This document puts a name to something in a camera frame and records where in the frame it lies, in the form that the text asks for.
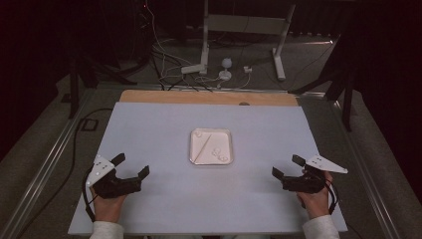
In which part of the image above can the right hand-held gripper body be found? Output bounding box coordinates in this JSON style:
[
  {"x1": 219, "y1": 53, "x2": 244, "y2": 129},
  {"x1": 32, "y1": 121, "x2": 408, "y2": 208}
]
[{"x1": 281, "y1": 153, "x2": 349, "y2": 195}]

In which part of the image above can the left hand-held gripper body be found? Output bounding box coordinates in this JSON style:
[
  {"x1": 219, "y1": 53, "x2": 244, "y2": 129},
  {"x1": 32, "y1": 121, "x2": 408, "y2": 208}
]
[{"x1": 85, "y1": 154, "x2": 143, "y2": 200}]

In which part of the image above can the square metal tray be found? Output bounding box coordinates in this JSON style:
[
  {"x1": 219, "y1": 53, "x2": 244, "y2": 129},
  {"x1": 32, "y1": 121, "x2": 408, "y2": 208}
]
[{"x1": 189, "y1": 127, "x2": 234, "y2": 166}]

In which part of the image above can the person's right hand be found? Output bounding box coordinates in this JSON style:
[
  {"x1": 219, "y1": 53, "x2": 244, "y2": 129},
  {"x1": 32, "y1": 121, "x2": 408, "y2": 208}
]
[{"x1": 296, "y1": 170, "x2": 334, "y2": 220}]

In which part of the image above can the person's left hand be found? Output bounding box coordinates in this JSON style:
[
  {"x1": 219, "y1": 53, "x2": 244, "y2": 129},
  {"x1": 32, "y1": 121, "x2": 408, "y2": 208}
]
[{"x1": 90, "y1": 187, "x2": 128, "y2": 224}]

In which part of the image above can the pale blue table mat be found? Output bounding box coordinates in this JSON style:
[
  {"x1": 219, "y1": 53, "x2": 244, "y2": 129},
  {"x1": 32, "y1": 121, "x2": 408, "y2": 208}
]
[{"x1": 68, "y1": 101, "x2": 348, "y2": 236}]

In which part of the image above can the black angled stand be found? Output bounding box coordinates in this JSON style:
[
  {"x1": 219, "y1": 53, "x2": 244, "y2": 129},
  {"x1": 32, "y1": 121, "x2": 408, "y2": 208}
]
[{"x1": 287, "y1": 33, "x2": 354, "y2": 132}]

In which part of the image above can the black tripod stand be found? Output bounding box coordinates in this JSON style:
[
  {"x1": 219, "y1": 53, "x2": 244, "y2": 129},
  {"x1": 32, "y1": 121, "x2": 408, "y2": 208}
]
[{"x1": 67, "y1": 52, "x2": 139, "y2": 120}]

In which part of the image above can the white power strip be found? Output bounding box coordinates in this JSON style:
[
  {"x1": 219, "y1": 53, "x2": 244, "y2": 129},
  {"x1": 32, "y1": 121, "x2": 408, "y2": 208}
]
[{"x1": 180, "y1": 64, "x2": 207, "y2": 76}]

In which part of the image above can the dark curtain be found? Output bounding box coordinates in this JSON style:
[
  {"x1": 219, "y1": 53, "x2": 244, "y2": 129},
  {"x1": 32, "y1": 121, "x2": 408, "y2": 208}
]
[
  {"x1": 0, "y1": 0, "x2": 73, "y2": 162},
  {"x1": 344, "y1": 0, "x2": 422, "y2": 203}
]

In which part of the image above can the white metal stand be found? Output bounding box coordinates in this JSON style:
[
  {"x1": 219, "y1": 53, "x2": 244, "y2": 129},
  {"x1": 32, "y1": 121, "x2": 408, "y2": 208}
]
[{"x1": 199, "y1": 0, "x2": 297, "y2": 82}]

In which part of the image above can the right hand-held gripper black cable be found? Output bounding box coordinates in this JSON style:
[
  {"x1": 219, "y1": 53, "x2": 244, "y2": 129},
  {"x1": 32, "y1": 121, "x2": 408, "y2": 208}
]
[{"x1": 325, "y1": 181, "x2": 339, "y2": 215}]

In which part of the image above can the hand-held gripper black cable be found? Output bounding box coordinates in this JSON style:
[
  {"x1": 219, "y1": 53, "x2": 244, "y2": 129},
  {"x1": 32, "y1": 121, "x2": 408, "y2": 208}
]
[
  {"x1": 325, "y1": 181, "x2": 339, "y2": 215},
  {"x1": 81, "y1": 166, "x2": 98, "y2": 223}
]

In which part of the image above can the left hand-held gripper black cable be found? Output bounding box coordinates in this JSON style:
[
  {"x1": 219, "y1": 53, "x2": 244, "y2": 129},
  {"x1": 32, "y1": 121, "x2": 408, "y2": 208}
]
[{"x1": 81, "y1": 166, "x2": 98, "y2": 223}]

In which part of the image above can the black floor cable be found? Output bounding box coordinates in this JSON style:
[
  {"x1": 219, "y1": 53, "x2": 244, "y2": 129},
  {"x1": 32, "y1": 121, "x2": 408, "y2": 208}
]
[{"x1": 18, "y1": 107, "x2": 114, "y2": 239}]

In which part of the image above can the black square floor frame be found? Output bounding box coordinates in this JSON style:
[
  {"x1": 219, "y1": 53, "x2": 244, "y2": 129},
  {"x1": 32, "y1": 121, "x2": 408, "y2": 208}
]
[{"x1": 80, "y1": 118, "x2": 100, "y2": 132}]

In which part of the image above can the metal floor rail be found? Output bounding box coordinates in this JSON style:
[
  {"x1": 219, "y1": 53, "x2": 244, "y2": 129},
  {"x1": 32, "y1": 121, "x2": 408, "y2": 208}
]
[
  {"x1": 329, "y1": 99, "x2": 401, "y2": 239},
  {"x1": 0, "y1": 87, "x2": 98, "y2": 239}
]

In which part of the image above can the bundle of black cables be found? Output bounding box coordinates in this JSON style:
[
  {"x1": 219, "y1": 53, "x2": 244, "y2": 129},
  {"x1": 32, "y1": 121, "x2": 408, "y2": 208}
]
[{"x1": 149, "y1": 49, "x2": 214, "y2": 93}]

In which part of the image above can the white round desk camera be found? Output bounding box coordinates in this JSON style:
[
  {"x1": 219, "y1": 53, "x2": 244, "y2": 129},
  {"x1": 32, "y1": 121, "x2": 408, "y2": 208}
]
[{"x1": 218, "y1": 57, "x2": 234, "y2": 82}]

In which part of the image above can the long white cable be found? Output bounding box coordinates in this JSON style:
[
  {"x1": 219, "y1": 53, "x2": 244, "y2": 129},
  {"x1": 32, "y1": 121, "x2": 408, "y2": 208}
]
[{"x1": 143, "y1": 0, "x2": 200, "y2": 84}]

